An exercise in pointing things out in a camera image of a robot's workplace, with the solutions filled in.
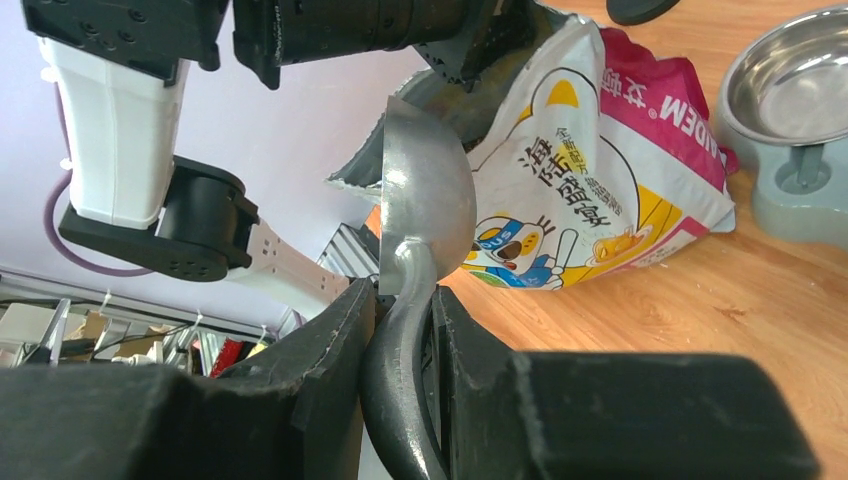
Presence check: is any pet food bag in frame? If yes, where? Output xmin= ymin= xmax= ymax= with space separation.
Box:
xmin=325 ymin=13 xmax=740 ymax=293

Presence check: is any metal food scoop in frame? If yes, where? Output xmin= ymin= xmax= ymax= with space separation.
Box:
xmin=359 ymin=96 xmax=477 ymax=479

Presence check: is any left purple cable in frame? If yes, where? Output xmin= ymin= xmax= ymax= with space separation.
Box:
xmin=42 ymin=86 xmax=157 ymax=278

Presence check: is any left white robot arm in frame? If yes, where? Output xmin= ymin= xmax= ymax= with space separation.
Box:
xmin=22 ymin=1 xmax=551 ymax=317

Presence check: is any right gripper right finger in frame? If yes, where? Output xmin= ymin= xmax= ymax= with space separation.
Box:
xmin=432 ymin=287 xmax=821 ymax=479

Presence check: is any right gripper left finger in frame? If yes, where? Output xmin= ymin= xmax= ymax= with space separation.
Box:
xmin=1 ymin=279 xmax=375 ymax=479

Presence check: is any grey double pet bowl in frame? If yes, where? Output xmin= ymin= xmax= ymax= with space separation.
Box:
xmin=716 ymin=4 xmax=847 ymax=249

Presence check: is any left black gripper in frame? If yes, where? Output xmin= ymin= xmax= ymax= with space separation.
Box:
xmin=232 ymin=0 xmax=537 ymax=90

